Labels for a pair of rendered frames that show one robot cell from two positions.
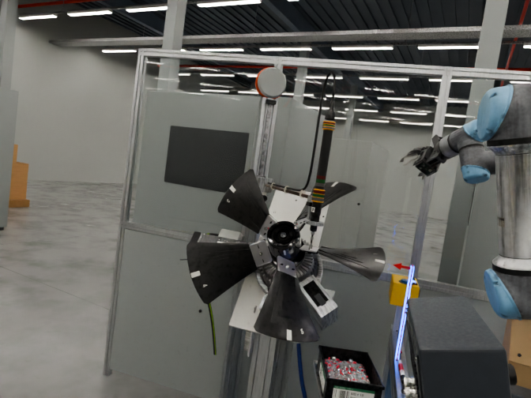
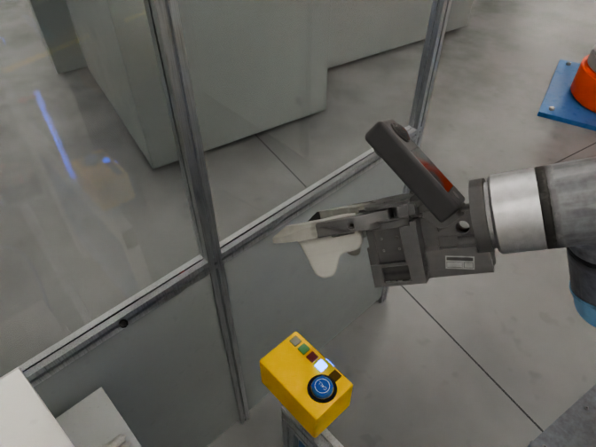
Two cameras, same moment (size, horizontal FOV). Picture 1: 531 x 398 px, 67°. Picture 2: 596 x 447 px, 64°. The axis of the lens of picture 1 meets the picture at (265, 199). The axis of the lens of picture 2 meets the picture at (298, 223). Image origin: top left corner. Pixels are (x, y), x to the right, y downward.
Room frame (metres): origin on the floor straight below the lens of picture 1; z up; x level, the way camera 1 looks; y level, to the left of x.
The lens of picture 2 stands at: (1.39, -0.23, 1.91)
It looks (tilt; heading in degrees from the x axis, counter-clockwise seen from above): 45 degrees down; 302
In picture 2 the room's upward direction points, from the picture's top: straight up
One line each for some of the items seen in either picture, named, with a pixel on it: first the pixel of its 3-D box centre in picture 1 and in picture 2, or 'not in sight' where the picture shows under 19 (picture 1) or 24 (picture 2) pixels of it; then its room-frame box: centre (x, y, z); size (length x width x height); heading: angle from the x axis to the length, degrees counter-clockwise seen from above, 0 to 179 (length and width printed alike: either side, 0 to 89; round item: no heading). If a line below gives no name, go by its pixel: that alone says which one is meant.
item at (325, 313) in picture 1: (317, 302); not in sight; (1.43, -0.24, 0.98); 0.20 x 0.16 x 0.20; 164
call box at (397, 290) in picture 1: (403, 292); (305, 384); (1.60, -0.61, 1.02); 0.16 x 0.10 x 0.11; 164
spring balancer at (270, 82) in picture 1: (270, 83); not in sight; (2.09, 0.06, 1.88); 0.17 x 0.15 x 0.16; 74
